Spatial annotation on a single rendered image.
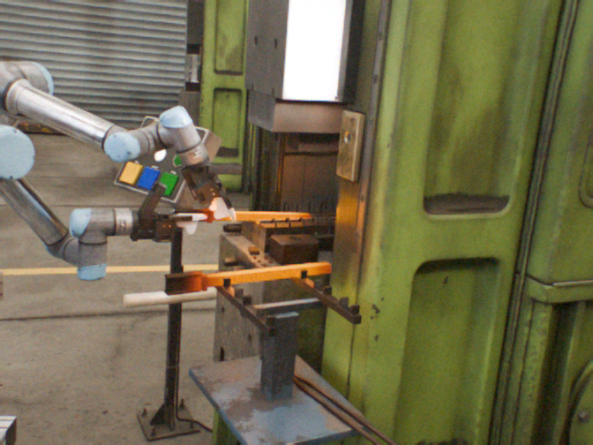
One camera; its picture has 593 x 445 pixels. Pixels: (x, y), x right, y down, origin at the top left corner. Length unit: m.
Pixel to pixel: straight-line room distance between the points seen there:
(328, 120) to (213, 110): 4.84
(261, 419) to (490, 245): 0.75
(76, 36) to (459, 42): 8.25
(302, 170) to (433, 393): 0.82
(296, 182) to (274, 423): 0.95
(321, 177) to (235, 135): 4.57
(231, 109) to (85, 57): 3.38
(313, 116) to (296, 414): 0.83
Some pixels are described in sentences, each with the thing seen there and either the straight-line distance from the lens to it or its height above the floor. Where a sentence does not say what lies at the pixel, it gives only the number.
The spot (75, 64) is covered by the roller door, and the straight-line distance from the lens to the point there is 9.82.
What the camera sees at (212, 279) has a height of 0.96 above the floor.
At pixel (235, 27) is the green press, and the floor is 1.55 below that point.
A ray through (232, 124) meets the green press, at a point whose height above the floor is 0.67.
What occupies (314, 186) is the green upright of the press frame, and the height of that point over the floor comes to 1.05.
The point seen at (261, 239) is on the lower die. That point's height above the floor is 0.95.
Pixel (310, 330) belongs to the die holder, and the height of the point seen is 0.72.
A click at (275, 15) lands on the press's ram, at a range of 1.98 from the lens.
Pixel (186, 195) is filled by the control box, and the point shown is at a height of 0.98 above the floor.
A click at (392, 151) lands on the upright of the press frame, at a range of 1.68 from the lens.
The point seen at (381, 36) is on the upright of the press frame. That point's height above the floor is 1.54.
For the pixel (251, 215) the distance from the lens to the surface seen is 2.06.
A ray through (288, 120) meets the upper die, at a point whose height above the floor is 1.30.
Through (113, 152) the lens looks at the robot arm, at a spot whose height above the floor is 1.21.
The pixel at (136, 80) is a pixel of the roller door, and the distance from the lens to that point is 9.85.
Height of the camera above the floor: 1.53
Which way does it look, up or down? 15 degrees down
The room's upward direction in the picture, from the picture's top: 5 degrees clockwise
